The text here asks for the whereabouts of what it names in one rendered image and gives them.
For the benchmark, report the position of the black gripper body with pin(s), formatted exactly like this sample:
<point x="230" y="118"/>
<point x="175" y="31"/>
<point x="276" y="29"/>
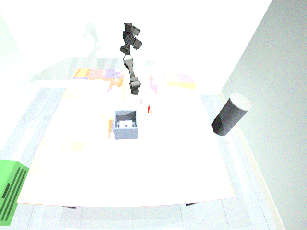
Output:
<point x="129" y="39"/>

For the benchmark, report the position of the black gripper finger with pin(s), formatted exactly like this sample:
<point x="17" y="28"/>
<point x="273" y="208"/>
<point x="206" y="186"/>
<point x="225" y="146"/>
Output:
<point x="134" y="32"/>
<point x="124" y="49"/>

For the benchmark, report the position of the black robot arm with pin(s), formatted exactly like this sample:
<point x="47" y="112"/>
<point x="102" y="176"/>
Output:
<point x="134" y="82"/>

